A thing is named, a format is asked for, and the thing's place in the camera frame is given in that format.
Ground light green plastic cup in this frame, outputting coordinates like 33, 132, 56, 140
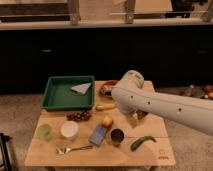
36, 124, 53, 141

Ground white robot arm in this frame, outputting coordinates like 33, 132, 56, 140
111, 70, 213, 136

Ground white paper cup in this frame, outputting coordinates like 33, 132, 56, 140
60, 121, 79, 140

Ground dark maroon bowl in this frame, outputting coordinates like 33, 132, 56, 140
136, 110, 148, 120

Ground blue sponge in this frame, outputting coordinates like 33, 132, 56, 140
89, 125, 107, 146

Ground small metal cup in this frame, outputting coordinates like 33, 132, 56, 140
110, 129, 124, 146

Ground bunch of dark grapes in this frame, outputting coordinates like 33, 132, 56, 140
67, 111, 91, 122

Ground wooden table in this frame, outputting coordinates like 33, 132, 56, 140
24, 80, 177, 171

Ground black stand on floor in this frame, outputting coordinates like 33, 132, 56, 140
0, 133, 13, 171

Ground white triangular cloth piece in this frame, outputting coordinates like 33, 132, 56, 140
71, 83, 91, 95

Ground yellow banana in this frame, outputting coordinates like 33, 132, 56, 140
96, 104, 116, 111

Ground red yellow apple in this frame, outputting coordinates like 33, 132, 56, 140
102, 116, 113, 128

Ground green cucumber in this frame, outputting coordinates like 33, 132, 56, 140
130, 136, 157, 151

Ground silver metal fork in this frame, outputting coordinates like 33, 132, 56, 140
56, 145, 93, 155

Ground green plastic tray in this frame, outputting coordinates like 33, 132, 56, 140
41, 75, 95, 111

